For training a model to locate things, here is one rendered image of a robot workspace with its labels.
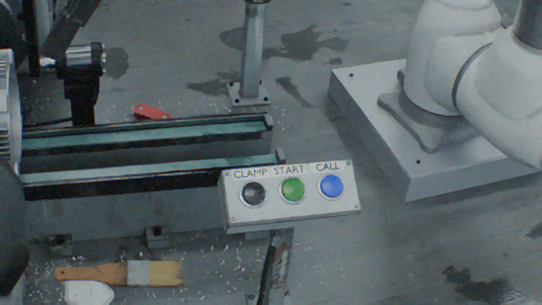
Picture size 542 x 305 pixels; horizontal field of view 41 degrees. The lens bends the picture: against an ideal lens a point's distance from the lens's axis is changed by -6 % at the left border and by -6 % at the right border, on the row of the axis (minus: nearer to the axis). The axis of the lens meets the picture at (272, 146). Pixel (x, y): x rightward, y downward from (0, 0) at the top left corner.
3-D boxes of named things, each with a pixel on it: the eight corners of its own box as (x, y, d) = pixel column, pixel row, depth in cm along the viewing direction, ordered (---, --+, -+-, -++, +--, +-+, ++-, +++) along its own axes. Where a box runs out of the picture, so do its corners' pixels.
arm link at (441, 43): (449, 62, 150) (468, -35, 136) (506, 112, 138) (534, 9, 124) (384, 78, 144) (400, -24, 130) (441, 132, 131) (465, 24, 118)
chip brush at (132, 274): (53, 287, 112) (52, 284, 112) (56, 263, 116) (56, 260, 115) (185, 286, 115) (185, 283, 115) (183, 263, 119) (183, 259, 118)
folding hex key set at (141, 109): (175, 123, 147) (175, 115, 146) (167, 131, 145) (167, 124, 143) (139, 108, 150) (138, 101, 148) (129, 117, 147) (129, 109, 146)
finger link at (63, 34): (83, 9, 95) (83, 20, 93) (66, 40, 98) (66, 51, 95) (73, 5, 95) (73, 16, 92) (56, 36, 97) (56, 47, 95)
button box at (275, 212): (223, 235, 96) (229, 224, 91) (216, 182, 99) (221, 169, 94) (351, 221, 100) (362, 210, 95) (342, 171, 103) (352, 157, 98)
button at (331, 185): (319, 202, 96) (323, 197, 94) (315, 179, 97) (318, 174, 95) (342, 199, 97) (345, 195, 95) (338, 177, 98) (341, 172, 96)
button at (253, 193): (241, 209, 94) (244, 205, 92) (238, 186, 95) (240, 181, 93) (265, 207, 94) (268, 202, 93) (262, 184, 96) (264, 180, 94)
